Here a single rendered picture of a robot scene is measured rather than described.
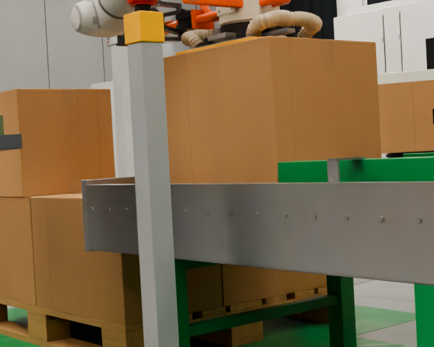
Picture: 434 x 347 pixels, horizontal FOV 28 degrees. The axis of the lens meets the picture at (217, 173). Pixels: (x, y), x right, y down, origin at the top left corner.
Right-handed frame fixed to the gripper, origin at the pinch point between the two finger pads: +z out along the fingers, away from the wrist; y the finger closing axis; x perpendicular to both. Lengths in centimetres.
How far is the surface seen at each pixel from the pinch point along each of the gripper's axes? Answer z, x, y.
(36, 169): -16, -79, 42
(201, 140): -21, 27, 37
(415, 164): -26, 103, 45
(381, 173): -26, 94, 47
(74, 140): 1, -79, 33
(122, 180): -24, -8, 47
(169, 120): -20.6, 13.3, 30.6
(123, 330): -22, -17, 94
